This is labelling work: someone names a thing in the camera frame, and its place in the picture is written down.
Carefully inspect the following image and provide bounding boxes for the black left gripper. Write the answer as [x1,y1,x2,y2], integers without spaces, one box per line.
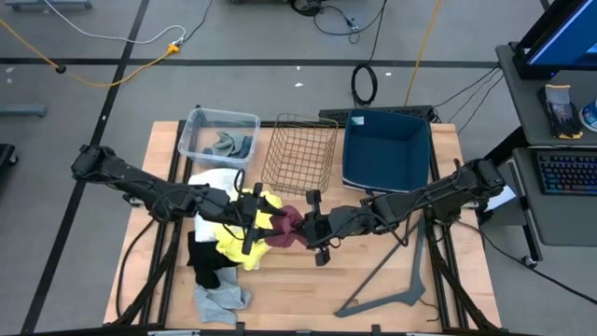
[228,182,287,256]

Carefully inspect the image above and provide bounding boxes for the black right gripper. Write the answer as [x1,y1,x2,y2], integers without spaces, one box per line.
[298,189,349,267]

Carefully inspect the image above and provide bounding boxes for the maroon cloth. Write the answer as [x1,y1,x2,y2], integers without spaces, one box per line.
[264,204,310,248]

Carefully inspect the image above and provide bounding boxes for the yellow cloth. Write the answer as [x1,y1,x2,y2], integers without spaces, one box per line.
[215,189,285,272]

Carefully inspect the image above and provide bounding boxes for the white cloth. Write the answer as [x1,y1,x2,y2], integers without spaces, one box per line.
[187,168,244,244]

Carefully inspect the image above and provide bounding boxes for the black cloth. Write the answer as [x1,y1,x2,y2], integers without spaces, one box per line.
[186,231,242,290]

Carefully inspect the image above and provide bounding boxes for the blue cloth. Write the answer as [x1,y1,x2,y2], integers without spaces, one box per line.
[232,134,255,160]

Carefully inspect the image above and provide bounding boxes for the sage green cloth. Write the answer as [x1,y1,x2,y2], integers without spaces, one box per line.
[210,131,247,159]

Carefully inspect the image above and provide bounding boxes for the light grey cloth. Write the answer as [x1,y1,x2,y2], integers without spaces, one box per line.
[193,266,253,327]

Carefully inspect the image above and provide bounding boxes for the clear plastic bin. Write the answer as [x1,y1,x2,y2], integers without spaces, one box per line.
[176,107,261,175]

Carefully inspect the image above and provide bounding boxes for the blue fabric bin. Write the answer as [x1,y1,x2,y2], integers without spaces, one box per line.
[341,108,431,200]

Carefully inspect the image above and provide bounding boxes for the grey V-shaped metal stand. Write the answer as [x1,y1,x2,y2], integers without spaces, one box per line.
[333,218,428,319]

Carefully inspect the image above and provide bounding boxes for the white paper sheet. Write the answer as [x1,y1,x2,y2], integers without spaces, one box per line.
[465,161,518,212]

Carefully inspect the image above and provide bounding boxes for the grey computer cart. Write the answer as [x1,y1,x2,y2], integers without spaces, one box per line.
[465,41,597,270]

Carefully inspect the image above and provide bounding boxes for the grey floor bar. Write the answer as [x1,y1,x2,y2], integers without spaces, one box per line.
[0,105,49,119]

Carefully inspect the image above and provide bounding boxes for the black object at floor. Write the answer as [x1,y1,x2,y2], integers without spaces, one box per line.
[0,143,19,169]

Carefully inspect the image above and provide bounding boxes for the black backlit keyboard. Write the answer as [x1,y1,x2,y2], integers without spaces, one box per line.
[535,149,597,196]

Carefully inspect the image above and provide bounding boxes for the grey black work gloves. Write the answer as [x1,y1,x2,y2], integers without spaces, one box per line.
[536,83,584,140]

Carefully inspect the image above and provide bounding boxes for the white blue round container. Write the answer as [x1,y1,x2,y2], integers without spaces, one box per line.
[578,97,597,133]

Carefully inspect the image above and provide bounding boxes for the grey equipment base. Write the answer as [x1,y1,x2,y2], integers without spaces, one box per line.
[4,0,93,12]

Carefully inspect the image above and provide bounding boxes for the computer monitor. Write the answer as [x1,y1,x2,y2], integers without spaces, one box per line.
[512,0,597,80]

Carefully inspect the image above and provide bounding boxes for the copper wire basket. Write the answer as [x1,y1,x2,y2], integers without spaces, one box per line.
[259,112,340,200]

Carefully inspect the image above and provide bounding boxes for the black aluminium table frame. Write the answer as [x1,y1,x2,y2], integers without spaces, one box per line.
[111,105,503,336]

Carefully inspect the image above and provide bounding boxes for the coiled black cable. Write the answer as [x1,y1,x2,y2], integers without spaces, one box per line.
[349,0,388,109]

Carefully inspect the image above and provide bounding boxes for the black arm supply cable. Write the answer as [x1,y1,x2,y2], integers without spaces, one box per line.
[114,217,158,321]

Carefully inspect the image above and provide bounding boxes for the yellow extension cord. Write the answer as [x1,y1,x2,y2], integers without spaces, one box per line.
[0,17,181,90]

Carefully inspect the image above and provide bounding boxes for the white floor cable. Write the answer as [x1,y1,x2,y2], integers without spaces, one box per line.
[43,0,187,47]

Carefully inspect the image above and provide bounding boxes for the black cable bundle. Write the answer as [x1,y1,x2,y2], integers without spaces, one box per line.
[288,0,374,46]

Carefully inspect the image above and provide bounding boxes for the yellow floor cable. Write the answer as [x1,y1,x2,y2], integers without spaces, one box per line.
[403,0,442,106]

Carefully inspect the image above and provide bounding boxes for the black floor cable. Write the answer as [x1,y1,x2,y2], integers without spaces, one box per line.
[454,218,597,307]

